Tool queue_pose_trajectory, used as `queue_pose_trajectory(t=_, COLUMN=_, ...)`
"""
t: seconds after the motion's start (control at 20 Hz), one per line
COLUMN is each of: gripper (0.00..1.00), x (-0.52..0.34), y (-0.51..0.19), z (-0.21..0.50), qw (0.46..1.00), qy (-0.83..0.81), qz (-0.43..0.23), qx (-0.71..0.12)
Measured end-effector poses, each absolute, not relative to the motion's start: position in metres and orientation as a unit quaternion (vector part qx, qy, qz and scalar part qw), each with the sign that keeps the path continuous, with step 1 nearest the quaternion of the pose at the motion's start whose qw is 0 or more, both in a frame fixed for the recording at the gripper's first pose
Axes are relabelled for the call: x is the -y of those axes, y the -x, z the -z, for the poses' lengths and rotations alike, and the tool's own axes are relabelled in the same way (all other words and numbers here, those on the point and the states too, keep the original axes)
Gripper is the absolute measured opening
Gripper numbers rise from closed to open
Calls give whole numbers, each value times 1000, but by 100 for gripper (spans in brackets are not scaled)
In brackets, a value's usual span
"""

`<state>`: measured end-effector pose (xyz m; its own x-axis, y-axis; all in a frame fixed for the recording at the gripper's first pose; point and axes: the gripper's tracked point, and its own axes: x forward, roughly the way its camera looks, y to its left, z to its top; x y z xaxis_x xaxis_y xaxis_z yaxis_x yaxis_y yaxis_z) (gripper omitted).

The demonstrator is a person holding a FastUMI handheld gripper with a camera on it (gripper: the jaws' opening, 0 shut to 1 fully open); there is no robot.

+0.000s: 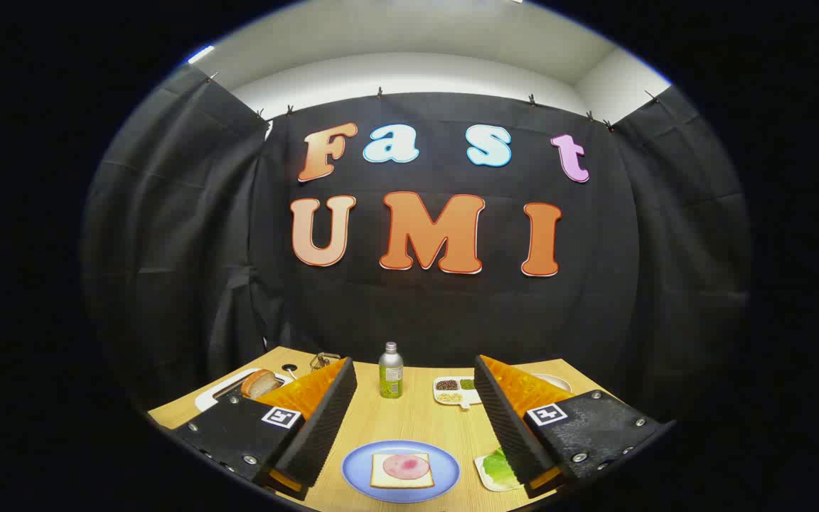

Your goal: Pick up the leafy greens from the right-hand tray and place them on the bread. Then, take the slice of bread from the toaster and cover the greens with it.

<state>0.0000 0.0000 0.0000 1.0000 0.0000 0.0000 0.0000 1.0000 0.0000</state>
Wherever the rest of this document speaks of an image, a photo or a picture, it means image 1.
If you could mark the pink ham slice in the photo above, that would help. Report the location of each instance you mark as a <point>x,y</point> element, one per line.
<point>406,466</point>

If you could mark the pile of dark beans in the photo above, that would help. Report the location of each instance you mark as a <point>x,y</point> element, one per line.
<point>446,385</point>

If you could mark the white toaster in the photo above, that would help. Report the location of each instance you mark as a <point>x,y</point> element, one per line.
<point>214,398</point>

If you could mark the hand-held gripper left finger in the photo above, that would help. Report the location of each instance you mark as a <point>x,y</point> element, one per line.
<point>324,427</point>

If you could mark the metal mesh holder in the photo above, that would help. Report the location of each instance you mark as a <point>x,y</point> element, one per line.
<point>324,363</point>

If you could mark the white divided dish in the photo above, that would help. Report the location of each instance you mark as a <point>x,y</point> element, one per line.
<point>463,402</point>

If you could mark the black backdrop cloth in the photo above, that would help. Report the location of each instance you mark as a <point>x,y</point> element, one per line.
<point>416,313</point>

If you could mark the blue round plate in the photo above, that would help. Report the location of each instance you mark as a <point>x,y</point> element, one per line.
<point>360,473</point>

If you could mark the pile of pale beans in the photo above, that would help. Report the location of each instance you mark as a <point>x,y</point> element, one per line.
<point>449,397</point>

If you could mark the white round plate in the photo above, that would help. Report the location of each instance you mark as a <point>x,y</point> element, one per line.
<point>555,382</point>

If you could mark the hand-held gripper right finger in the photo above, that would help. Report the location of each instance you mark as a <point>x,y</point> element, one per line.
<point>505,427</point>

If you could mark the green lettuce leaf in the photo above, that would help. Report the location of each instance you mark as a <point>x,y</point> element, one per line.
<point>498,469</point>

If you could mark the white bread slice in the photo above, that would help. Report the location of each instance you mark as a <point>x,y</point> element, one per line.
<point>381,480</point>

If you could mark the toasted brown bread slice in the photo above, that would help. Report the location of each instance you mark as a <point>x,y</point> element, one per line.
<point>259,384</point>

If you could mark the white square dish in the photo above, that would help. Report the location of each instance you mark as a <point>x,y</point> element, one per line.
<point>479,467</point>

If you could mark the silver bottle with green label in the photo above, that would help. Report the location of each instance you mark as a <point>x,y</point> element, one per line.
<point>390,373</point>

